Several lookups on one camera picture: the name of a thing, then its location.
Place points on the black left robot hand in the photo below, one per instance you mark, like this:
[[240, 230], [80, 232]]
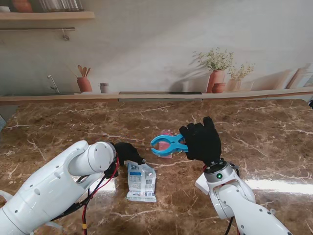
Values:
[[127, 153]]

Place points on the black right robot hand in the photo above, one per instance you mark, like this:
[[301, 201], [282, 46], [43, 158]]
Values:
[[203, 143]]

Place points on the white and blue salt bag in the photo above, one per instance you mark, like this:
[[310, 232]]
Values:
[[141, 182]]

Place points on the blue plastic bag clip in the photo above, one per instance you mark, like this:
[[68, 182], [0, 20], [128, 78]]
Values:
[[168, 145]]

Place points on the clear bottle with pink seasoning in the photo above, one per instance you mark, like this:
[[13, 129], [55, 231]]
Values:
[[167, 144]]

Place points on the white square bottle cap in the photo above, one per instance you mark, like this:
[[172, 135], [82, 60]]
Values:
[[201, 183]]

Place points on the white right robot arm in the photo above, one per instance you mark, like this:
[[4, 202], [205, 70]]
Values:
[[237, 200]]

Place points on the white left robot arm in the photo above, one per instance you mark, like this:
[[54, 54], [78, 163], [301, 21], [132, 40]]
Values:
[[49, 183]]

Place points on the small terracotta pot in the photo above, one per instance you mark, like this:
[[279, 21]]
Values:
[[218, 88]]

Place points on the tall terracotta flower vase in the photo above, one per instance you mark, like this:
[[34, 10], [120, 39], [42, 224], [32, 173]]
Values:
[[216, 78]]

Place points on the grey mug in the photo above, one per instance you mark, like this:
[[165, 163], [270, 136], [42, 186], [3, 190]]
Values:
[[104, 88]]

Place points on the terracotta utensil pot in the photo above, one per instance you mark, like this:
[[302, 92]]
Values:
[[84, 84]]

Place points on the wooden counter ledge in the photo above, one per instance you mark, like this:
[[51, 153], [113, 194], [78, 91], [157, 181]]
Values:
[[49, 98]]

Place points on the chrome faucet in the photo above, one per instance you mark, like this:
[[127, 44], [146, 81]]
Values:
[[54, 85]]

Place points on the wooden cutting boards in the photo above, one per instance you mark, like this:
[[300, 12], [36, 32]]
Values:
[[297, 78]]

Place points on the dark object at table edge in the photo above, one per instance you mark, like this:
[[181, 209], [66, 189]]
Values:
[[311, 104]]

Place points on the grey panel edge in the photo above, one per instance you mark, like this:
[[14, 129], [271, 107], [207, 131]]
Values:
[[2, 122]]

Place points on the row of glass jars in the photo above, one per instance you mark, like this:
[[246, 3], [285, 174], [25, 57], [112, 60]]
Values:
[[61, 5]]

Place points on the terracotta jar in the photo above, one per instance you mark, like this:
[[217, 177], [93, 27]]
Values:
[[22, 5]]

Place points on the white bowl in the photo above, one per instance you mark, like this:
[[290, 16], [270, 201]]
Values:
[[4, 9]]

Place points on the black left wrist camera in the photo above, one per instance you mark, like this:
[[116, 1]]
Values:
[[111, 172]]

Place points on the metal hanging rail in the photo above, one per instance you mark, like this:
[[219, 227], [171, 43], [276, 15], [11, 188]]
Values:
[[36, 29]]

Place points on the wooden wall shelf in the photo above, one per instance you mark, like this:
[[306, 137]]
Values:
[[49, 16]]

